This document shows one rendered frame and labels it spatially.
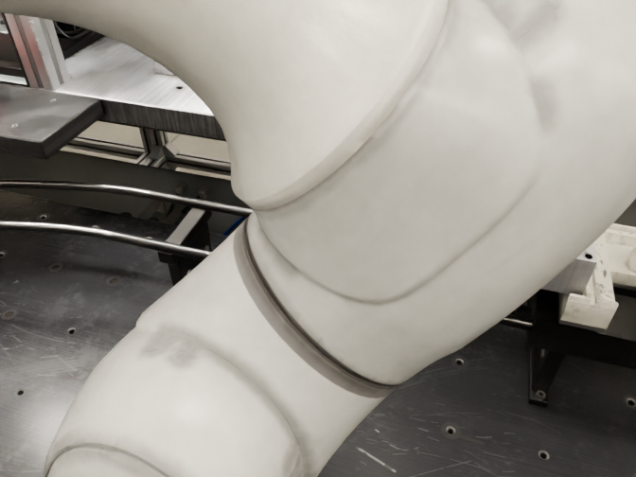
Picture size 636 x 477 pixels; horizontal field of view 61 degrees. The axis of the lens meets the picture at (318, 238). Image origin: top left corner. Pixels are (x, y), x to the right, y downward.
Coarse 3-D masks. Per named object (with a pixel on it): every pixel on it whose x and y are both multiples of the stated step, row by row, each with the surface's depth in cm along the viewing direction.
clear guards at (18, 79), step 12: (0, 12) 79; (0, 24) 81; (0, 36) 82; (0, 48) 83; (12, 48) 83; (0, 60) 85; (12, 60) 84; (0, 72) 86; (12, 72) 86; (24, 72) 85; (24, 84) 87
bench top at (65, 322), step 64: (0, 192) 104; (0, 256) 90; (64, 256) 90; (128, 256) 90; (0, 320) 79; (64, 320) 79; (128, 320) 79; (0, 384) 71; (64, 384) 71; (448, 384) 71; (512, 384) 71; (576, 384) 71; (0, 448) 64; (384, 448) 64; (448, 448) 64; (512, 448) 64; (576, 448) 64
